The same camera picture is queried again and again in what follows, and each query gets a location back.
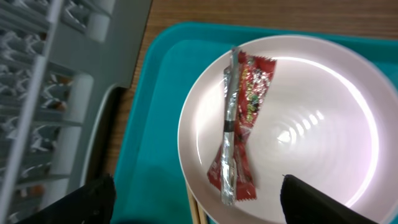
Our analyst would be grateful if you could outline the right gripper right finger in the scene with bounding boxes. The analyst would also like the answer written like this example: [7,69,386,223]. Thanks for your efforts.
[280,174,376,224]

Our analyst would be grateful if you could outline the teal plastic tray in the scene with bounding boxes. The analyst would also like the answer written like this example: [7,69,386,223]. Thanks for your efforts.
[113,22,397,223]

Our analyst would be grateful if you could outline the large white plate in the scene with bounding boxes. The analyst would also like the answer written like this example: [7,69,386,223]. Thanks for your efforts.
[178,35,397,223]

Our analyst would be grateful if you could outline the grey dishwasher rack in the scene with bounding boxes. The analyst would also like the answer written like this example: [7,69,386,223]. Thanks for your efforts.
[1,0,151,223]

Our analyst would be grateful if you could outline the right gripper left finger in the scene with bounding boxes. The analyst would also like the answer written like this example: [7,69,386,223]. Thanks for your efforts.
[17,174,116,224]

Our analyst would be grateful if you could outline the red snack wrapper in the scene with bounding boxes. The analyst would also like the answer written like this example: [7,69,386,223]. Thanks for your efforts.
[207,47,277,206]

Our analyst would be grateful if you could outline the wooden chopstick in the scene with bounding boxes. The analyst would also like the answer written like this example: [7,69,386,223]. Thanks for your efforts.
[186,185,200,224]
[196,202,208,224]

